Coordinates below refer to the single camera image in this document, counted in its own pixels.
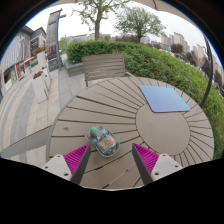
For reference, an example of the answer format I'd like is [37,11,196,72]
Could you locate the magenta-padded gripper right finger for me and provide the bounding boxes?
[131,142,184,186]

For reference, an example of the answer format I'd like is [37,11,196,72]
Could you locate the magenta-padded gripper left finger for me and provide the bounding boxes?
[41,143,92,186]

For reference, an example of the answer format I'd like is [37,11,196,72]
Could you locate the transparent computer mouse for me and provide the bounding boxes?
[85,125,121,158]

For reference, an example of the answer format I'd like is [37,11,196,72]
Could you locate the blue mouse pad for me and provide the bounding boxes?
[138,84,191,114]

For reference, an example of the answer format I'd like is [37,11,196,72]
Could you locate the large white flower planter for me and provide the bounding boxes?
[31,70,51,104]

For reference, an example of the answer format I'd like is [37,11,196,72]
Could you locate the green hedge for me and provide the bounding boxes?
[65,39,224,161]

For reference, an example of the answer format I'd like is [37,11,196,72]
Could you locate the black curved pole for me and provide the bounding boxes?
[199,34,215,109]

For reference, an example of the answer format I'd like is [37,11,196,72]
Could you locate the small white flower planter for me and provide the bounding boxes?
[34,46,48,70]

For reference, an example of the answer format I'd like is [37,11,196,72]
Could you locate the brown slatted chair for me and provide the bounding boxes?
[81,53,134,88]

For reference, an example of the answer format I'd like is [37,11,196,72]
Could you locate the tall grey sign pillar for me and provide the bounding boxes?
[45,8,67,72]

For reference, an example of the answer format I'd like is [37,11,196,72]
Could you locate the tall thick-trunked tree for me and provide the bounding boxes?
[71,0,132,41]

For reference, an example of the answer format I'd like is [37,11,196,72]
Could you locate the round-crowned tree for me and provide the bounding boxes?
[114,5,167,44]

